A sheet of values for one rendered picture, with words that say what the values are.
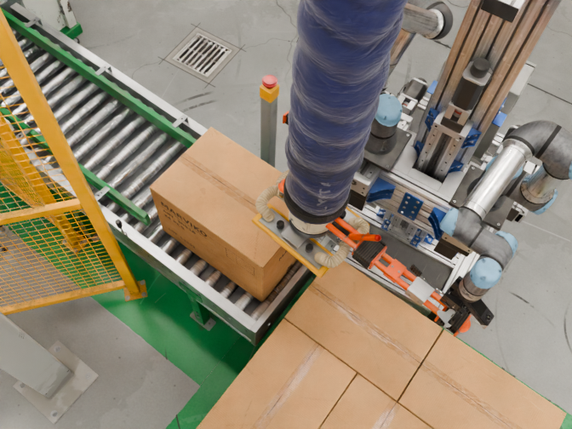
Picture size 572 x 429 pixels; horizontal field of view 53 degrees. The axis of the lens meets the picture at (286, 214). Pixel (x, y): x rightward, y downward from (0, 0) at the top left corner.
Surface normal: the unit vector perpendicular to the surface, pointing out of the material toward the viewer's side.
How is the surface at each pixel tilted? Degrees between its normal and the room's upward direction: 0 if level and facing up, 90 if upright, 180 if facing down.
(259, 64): 0
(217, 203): 0
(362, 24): 75
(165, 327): 0
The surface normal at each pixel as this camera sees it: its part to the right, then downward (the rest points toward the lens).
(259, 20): 0.04, -0.48
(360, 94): 0.46, 0.68
